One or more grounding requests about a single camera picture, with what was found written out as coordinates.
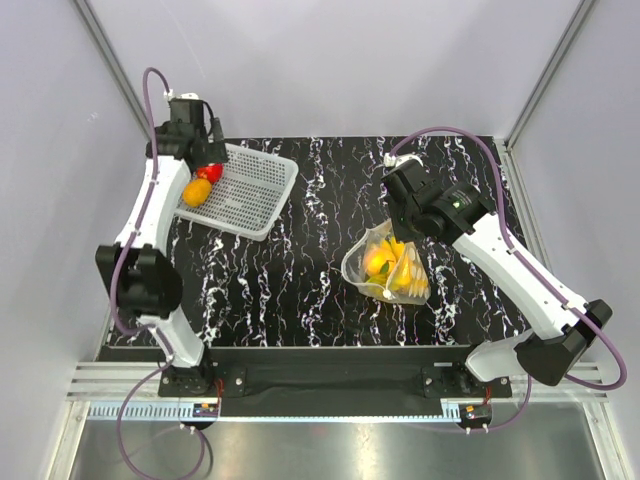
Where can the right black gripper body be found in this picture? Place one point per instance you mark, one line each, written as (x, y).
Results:
(403, 221)

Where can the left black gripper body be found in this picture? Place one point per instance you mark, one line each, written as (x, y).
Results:
(214, 152)

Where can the red apple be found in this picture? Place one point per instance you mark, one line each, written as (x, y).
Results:
(212, 173)

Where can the yellow-pink peach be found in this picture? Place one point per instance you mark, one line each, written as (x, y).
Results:
(379, 261)

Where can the clear zip top bag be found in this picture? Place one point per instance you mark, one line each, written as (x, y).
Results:
(351, 269)

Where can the yellow banana bunch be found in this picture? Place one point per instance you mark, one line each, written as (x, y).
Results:
(407, 283)

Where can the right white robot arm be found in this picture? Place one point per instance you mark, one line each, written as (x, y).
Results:
(562, 324)

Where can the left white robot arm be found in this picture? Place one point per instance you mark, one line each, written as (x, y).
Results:
(144, 288)

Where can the white plastic perforated basket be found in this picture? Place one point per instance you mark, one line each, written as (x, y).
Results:
(250, 195)

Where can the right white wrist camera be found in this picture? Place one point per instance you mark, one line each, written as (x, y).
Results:
(392, 161)

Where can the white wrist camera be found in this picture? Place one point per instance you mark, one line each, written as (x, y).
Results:
(174, 99)
(392, 161)

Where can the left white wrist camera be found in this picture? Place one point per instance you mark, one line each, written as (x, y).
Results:
(174, 99)

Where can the left aluminium frame post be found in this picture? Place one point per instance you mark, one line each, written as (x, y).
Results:
(97, 33)

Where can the aluminium frame post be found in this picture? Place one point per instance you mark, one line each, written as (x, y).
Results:
(97, 33)
(566, 41)

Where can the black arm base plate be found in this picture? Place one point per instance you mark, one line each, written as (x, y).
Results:
(304, 365)

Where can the front aluminium frame rail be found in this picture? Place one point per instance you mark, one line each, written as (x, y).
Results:
(112, 381)

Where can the right aluminium frame post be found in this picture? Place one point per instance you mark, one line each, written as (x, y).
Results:
(566, 41)

